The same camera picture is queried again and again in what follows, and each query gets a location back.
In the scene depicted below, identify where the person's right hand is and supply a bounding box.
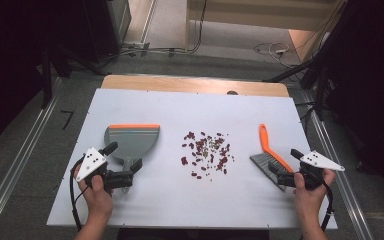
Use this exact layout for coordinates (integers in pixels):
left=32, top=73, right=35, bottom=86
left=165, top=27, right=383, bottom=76
left=292, top=168, right=337, bottom=218

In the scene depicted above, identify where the beige wooden furniture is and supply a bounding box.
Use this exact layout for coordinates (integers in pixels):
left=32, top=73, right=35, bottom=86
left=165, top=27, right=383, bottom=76
left=184, top=0, right=346, bottom=33

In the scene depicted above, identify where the wooden table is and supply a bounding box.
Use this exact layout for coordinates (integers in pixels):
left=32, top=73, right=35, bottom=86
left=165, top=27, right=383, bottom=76
left=100, top=74, right=290, bottom=98

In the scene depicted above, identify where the pile of red beans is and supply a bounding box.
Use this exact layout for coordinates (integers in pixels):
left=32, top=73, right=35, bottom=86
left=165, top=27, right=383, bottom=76
left=180, top=131, right=236, bottom=181

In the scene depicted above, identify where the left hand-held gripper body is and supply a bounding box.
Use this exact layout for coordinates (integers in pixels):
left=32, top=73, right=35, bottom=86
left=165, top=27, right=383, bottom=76
left=75, top=147, right=134, bottom=192

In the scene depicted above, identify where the black metal stand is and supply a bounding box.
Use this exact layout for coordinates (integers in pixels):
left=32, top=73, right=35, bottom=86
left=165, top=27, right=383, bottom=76
left=39, top=46, right=54, bottom=109
left=263, top=56, right=331, bottom=121

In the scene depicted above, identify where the grey dustpan with orange edge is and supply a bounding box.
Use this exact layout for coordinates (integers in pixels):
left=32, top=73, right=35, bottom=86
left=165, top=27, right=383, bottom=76
left=103, top=123, right=161, bottom=194

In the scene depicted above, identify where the aluminium floor rail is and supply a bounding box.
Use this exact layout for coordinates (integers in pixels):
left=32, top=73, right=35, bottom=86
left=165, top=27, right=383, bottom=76
left=0, top=77, right=64, bottom=240
left=304, top=96, right=375, bottom=240

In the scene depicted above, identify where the person's left hand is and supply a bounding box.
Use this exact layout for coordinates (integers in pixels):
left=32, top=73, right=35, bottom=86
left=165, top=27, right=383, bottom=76
left=74, top=163, right=114, bottom=218

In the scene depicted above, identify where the light wooden panel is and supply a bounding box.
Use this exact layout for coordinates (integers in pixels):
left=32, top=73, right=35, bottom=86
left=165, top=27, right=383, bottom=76
left=288, top=29, right=319, bottom=64

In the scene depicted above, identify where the white floor cable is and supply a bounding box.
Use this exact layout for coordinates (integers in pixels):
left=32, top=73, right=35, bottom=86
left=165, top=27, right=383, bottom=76
left=253, top=41, right=293, bottom=69

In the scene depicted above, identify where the orange-handled grey brush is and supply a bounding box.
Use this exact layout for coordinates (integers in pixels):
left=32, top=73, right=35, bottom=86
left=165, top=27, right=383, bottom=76
left=249, top=123, right=296, bottom=193

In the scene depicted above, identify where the white board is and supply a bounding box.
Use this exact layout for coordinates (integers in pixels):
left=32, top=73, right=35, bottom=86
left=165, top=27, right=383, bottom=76
left=46, top=88, right=338, bottom=231

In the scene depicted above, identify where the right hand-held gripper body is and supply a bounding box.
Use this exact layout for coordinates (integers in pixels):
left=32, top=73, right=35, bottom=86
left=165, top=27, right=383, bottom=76
left=275, top=150, right=346, bottom=192

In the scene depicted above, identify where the black floor cable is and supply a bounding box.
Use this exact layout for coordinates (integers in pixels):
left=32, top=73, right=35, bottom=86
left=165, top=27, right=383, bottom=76
left=113, top=0, right=209, bottom=58

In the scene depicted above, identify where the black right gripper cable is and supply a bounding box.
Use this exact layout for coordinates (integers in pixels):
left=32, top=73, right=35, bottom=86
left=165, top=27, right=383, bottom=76
left=319, top=179, right=335, bottom=232

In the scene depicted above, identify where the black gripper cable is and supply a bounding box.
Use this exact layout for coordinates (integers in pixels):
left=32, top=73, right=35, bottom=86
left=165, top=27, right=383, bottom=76
left=69, top=156, right=93, bottom=232
left=319, top=179, right=335, bottom=232

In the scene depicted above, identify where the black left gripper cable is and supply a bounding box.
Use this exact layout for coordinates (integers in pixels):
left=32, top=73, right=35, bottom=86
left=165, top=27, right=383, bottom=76
left=69, top=156, right=93, bottom=232

